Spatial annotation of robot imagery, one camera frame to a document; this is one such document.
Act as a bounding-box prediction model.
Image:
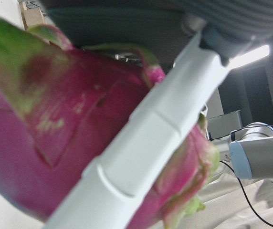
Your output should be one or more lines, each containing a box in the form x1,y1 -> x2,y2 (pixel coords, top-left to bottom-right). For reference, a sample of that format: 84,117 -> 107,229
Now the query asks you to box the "ceiling light strip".
229,44 -> 270,70

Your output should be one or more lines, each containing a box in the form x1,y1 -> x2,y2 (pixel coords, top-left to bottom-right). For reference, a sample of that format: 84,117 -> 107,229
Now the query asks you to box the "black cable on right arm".
219,159 -> 273,229

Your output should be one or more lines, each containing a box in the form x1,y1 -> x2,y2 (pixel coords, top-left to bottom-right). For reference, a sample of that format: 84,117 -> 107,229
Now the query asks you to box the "wooden block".
19,0 -> 47,31

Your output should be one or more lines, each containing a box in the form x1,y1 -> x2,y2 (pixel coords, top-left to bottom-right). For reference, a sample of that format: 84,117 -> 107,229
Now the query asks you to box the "white cabinet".
208,110 -> 242,139

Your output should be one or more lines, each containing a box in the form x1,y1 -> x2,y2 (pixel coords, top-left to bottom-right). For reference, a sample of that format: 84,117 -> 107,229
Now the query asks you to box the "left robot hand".
38,0 -> 273,229

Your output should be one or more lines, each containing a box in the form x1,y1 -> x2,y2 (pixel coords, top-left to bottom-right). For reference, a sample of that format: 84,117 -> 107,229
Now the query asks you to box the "pink dragon fruit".
0,10 -> 221,229

